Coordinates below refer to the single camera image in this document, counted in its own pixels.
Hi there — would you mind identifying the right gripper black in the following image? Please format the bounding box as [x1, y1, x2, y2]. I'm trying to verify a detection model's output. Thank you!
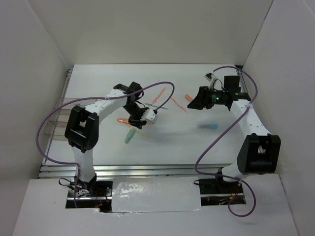
[188, 86, 228, 110]

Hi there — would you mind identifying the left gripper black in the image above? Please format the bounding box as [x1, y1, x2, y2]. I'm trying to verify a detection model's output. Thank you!
[123, 102, 151, 130]

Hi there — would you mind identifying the yellow thin pen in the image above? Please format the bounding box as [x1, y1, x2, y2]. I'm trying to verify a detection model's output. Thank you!
[127, 125, 148, 137]

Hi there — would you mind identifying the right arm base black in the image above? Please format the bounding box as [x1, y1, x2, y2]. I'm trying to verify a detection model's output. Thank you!
[193, 177, 246, 207]

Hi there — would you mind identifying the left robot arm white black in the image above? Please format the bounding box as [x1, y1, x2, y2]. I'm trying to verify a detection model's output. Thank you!
[65, 82, 158, 196]

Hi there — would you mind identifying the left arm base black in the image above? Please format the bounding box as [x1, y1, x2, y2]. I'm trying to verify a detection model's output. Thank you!
[59, 178, 113, 213]

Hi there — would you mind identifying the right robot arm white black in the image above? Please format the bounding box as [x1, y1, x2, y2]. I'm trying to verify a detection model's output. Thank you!
[188, 73, 281, 193]

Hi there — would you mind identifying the green translucent cap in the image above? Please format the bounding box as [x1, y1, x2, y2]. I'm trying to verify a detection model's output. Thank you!
[125, 129, 136, 144]

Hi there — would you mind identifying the orange capped clear marker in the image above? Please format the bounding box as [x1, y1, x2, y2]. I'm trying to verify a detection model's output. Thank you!
[185, 94, 192, 102]

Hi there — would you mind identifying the orange thin pen right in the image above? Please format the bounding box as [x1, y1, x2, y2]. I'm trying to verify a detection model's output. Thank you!
[171, 97, 188, 114]

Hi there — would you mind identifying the orange thin pen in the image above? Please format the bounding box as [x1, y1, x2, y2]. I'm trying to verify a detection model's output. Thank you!
[171, 97, 188, 114]
[152, 87, 166, 104]

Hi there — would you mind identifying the blue capped clear marker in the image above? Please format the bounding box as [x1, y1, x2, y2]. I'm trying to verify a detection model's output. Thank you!
[196, 123, 219, 129]

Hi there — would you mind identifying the grey thin pen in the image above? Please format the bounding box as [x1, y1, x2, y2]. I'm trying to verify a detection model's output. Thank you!
[144, 103, 169, 110]

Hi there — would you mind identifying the orange thin pen far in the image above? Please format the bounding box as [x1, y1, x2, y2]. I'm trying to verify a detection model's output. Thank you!
[152, 87, 166, 104]

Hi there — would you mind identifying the clear drawer organizer far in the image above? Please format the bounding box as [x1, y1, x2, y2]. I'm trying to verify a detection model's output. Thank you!
[54, 98, 79, 110]

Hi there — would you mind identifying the clear drawer organizer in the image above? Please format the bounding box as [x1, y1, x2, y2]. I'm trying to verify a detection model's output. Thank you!
[54, 98, 79, 110]
[49, 109, 71, 122]
[44, 121, 67, 141]

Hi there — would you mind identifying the clear drawer organizer middle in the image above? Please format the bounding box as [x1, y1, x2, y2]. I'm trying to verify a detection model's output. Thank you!
[49, 109, 71, 122]

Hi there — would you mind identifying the white foil sheet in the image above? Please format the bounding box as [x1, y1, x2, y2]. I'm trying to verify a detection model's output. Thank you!
[112, 177, 202, 213]

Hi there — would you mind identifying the clear drawer organizer near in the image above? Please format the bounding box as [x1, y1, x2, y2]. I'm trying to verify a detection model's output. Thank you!
[44, 121, 67, 141]

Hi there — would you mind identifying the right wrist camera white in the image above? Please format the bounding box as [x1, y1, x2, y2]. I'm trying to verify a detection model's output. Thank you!
[204, 72, 218, 89]

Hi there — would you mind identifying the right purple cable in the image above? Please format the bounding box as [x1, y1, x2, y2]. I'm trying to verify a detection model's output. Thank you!
[194, 65, 258, 217]

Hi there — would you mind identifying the purple cable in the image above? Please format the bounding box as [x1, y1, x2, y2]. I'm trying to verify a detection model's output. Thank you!
[36, 82, 175, 209]
[194, 65, 258, 217]

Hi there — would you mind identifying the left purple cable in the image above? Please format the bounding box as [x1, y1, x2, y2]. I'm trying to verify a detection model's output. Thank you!
[36, 82, 175, 209]

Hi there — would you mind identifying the aluminium frame rail front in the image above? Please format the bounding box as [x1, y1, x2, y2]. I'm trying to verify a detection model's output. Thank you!
[39, 164, 237, 178]

